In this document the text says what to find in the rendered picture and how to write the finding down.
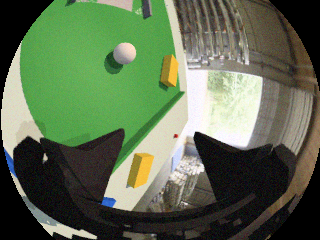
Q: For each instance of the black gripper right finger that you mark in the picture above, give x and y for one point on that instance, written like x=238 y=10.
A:
x=225 y=165

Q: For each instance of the green mat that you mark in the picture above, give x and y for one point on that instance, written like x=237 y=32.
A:
x=75 y=89

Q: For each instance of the blue rectangular bar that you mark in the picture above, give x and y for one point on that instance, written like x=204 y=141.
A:
x=107 y=201

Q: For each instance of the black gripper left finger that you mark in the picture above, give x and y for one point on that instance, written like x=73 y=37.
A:
x=91 y=163

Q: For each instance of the cream ball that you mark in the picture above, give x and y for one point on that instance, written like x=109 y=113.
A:
x=124 y=53

